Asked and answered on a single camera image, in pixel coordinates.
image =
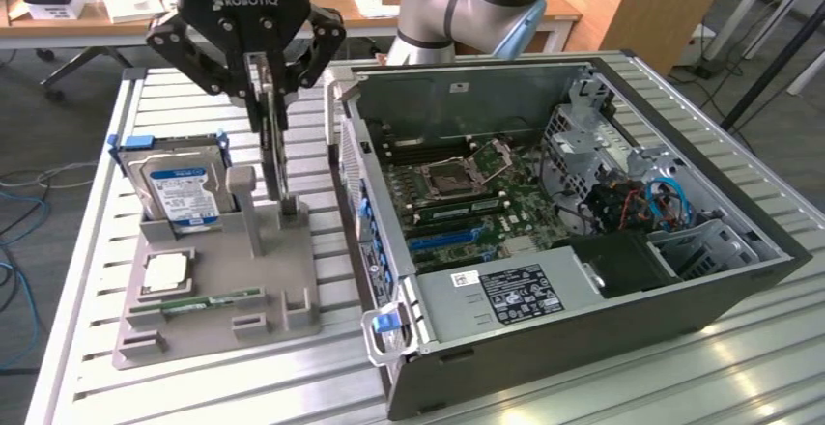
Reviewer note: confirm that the black plastic box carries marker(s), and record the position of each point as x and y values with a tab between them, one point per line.
625	261

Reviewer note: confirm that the open white box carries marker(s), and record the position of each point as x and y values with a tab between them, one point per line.
133	7

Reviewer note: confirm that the black caster frame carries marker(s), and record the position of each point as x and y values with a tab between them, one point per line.
55	93

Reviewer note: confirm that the wooden cabinet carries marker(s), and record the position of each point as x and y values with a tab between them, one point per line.
645	9

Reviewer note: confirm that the silver chipset heatsink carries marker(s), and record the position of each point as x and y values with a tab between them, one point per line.
524	246

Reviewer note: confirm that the white floor device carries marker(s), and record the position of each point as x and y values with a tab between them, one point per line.
703	43

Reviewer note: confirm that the CPU socket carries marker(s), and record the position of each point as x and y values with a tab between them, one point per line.
448	181

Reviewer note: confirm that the green motherboard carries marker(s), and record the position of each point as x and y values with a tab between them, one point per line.
536	212

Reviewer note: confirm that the black tripod leg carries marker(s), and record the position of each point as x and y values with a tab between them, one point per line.
773	71

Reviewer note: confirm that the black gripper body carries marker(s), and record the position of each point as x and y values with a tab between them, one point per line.
238	5

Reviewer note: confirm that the blue expansion slot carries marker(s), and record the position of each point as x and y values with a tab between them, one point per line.
445	241

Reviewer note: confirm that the silver disk bay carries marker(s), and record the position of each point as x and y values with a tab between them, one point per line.
709	251

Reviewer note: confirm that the silver CPU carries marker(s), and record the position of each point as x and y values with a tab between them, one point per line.
165	273

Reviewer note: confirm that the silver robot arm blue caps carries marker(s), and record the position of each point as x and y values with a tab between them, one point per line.
425	9

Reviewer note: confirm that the silver socket cover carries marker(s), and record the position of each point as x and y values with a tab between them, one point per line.
493	164

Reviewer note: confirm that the silver power supply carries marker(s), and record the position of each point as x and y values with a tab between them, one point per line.
452	309

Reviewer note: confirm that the green GPU card black shroud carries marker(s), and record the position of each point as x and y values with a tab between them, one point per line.
275	169

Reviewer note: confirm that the green RAM stick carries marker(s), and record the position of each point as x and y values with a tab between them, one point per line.
187	303
461	210

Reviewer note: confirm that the silver perforated drive cage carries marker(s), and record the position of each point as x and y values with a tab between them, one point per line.
580	130

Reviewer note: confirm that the white booklet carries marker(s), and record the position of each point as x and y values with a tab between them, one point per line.
370	2

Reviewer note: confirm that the grey parts rack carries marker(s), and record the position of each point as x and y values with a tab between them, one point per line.
258	280

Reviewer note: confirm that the white box with label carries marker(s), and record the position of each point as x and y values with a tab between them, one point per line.
62	12

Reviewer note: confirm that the white table frame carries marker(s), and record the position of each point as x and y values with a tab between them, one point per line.
735	14

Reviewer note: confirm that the hard disk with blue caddy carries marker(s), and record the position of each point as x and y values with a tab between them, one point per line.
181	188

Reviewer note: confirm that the black open PC case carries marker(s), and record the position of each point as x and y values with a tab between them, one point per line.
580	348

